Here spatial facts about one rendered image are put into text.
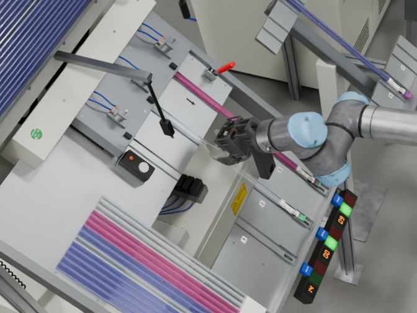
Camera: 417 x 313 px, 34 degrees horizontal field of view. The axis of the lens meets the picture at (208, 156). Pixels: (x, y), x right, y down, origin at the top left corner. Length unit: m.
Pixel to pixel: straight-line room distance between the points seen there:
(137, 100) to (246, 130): 0.27
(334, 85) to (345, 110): 0.52
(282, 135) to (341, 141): 0.14
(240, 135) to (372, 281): 1.13
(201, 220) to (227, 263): 0.35
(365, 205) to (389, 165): 0.21
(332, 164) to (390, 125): 0.15
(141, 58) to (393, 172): 1.41
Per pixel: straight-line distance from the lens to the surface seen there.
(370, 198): 2.70
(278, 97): 3.05
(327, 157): 1.49
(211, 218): 2.00
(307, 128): 1.42
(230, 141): 1.56
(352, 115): 1.55
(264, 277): 1.73
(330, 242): 1.86
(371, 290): 2.53
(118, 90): 1.59
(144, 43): 1.66
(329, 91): 2.11
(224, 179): 2.07
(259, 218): 1.74
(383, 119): 1.52
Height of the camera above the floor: 2.29
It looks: 52 degrees down
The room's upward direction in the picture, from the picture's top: 20 degrees counter-clockwise
